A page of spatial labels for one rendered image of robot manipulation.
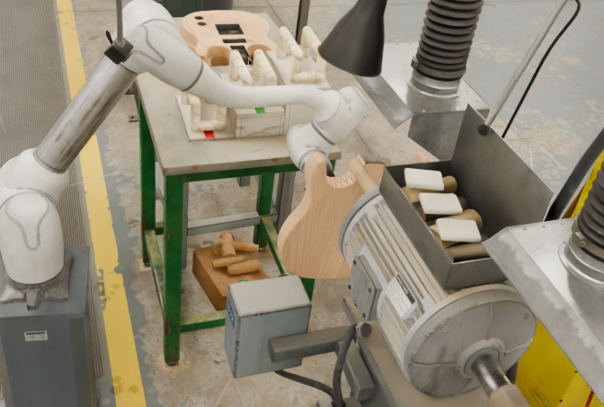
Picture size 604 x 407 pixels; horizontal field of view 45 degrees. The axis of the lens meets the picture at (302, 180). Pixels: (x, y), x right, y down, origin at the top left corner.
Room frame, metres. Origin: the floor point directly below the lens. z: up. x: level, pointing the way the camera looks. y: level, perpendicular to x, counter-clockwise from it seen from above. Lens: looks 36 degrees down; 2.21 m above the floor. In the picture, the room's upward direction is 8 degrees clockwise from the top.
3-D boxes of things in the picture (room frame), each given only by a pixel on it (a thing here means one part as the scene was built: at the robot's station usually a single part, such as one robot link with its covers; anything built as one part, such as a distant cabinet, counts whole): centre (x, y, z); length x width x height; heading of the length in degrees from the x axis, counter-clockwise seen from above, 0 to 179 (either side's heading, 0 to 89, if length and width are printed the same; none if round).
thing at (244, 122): (2.10, 0.21, 0.98); 0.27 x 0.16 x 0.09; 23
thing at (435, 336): (1.05, -0.27, 1.25); 0.41 x 0.27 x 0.26; 23
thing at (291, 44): (2.14, 0.10, 1.20); 0.20 x 0.03 x 0.03; 22
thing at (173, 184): (1.78, 0.39, 0.45); 0.05 x 0.05 x 0.90; 23
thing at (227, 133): (2.04, 0.35, 0.94); 0.27 x 0.15 x 0.01; 23
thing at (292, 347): (1.06, -0.07, 1.02); 0.19 x 0.04 x 0.04; 113
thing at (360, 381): (1.00, -0.17, 1.02); 0.13 x 0.04 x 0.04; 23
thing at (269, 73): (2.11, 0.17, 1.12); 0.20 x 0.03 x 0.03; 22
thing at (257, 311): (1.03, -0.02, 0.99); 0.24 x 0.21 x 0.26; 23
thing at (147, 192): (2.28, 0.61, 0.45); 0.05 x 0.05 x 0.90; 23
